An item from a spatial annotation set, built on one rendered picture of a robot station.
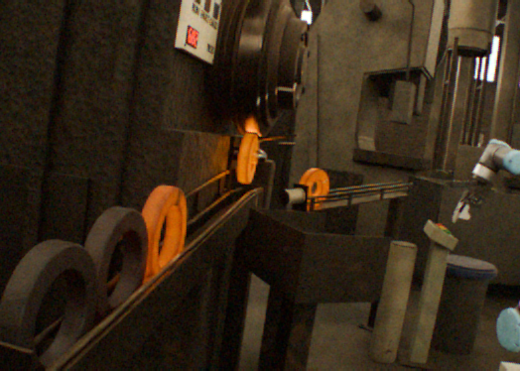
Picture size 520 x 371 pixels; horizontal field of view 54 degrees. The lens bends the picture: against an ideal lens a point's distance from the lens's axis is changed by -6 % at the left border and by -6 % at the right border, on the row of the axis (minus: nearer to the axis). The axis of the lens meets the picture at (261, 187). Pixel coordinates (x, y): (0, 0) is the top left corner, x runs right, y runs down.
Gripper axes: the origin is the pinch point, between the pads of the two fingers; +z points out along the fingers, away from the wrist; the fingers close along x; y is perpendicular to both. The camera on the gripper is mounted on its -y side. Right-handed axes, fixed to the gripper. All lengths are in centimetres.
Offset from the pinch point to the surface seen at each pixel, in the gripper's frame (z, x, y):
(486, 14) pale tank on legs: -335, 780, 41
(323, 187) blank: 14, -9, -53
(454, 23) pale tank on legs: -296, 797, -4
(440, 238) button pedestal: 9.5, -4.6, -1.6
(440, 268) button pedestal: 21.0, 2.3, 6.4
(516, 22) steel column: -353, 790, 98
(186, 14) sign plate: -16, -108, -97
